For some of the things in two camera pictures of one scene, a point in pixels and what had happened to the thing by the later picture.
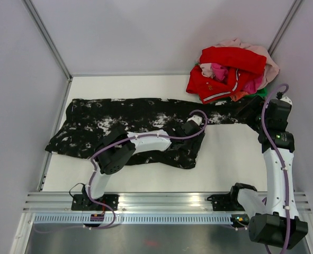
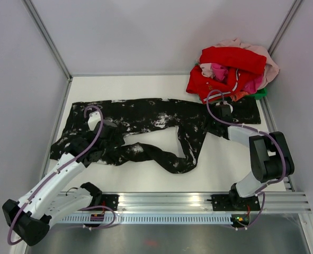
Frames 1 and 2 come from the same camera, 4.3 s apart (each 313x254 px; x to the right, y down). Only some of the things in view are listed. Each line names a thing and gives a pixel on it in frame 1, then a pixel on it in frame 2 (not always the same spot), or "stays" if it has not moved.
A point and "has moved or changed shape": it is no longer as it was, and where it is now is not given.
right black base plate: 229,202 stays
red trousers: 241,65 stays
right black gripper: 256,103 → 209,128
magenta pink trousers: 219,72 stays
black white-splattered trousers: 86,120 has moved or changed shape
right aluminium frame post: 286,23 stays
